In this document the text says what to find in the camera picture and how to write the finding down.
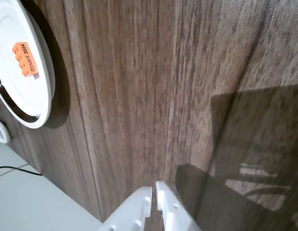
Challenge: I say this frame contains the orange lego block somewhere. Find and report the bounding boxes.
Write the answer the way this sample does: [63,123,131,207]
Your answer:
[12,41,40,80]

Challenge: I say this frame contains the white round plate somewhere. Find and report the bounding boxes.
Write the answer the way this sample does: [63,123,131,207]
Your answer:
[0,0,56,129]

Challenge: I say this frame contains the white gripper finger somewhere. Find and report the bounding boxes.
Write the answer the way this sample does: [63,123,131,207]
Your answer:
[155,180,202,231]
[98,185,153,231]

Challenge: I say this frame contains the thin black cable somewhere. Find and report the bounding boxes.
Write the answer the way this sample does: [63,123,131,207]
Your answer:
[0,166,43,176]

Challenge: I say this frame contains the white plastic ring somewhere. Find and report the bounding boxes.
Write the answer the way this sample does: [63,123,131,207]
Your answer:
[0,119,12,144]

